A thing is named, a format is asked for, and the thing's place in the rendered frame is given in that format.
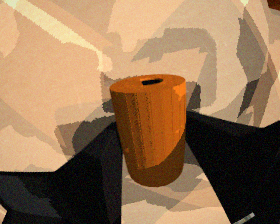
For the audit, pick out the orange knob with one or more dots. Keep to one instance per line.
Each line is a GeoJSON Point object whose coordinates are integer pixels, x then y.
{"type": "Point", "coordinates": [150, 113]}

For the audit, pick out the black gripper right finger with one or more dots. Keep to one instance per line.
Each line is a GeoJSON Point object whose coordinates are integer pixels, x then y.
{"type": "Point", "coordinates": [236, 158]}

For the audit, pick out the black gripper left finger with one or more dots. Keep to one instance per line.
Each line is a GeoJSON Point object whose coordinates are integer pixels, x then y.
{"type": "Point", "coordinates": [85, 190]}

